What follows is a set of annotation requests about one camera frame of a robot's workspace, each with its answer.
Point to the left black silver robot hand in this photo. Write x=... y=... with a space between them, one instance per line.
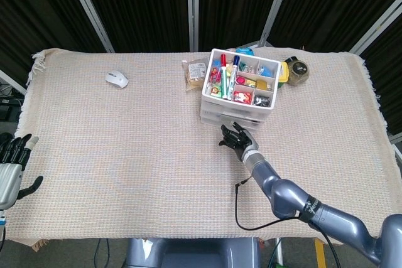
x=9 y=174

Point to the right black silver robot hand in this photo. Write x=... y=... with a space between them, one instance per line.
x=242 y=142

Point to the white plastic drawer organizer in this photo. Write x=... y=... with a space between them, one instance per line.
x=232 y=106

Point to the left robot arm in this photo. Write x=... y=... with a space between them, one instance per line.
x=2 y=214

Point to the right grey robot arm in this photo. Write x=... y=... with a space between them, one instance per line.
x=282 y=192

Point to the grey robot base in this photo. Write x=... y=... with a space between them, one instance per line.
x=194 y=252

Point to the clear plastic drawer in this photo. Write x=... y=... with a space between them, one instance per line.
x=220 y=111

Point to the red bottle cap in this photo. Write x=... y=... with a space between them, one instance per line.
x=242 y=79

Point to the pale yellow rounded object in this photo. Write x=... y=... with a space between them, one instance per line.
x=229 y=67

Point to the round olive glass jar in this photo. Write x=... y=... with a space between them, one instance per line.
x=298 y=71

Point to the black binder clips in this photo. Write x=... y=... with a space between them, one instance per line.
x=262 y=101

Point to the red orange candy wrappers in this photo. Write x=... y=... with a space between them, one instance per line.
x=242 y=96

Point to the yellow red candy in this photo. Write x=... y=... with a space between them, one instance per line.
x=215 y=90

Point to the gold yellow item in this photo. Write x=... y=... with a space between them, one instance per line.
x=260 y=85

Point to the green whiteboard marker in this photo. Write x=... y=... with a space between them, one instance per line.
x=225 y=84

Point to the black electronics box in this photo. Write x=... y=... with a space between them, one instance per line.
x=6 y=108

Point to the blue cap marker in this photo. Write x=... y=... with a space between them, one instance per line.
x=235 y=70

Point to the red blue candy pack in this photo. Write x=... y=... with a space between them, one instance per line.
x=215 y=73

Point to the silver metal clips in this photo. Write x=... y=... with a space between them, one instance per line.
x=246 y=67

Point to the small blue item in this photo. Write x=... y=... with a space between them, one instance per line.
x=264 y=70

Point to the yellow lid container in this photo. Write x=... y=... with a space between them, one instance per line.
x=284 y=73

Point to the bagged bread snack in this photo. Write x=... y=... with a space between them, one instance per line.
x=196 y=73

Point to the red cap marker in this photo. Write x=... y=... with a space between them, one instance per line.
x=223 y=60

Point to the blue green packet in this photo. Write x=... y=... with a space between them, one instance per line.
x=244 y=51

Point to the beige woven tablecloth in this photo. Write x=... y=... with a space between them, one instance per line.
x=125 y=155

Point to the dark corrugated partition panel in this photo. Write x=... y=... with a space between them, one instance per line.
x=329 y=4
x=389 y=76
x=232 y=7
x=37 y=13
x=141 y=7

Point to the white computer mouse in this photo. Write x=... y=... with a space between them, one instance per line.
x=116 y=79

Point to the white partition frame post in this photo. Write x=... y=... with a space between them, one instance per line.
x=91 y=13
x=377 y=23
x=12 y=83
x=193 y=7
x=396 y=145
x=276 y=4

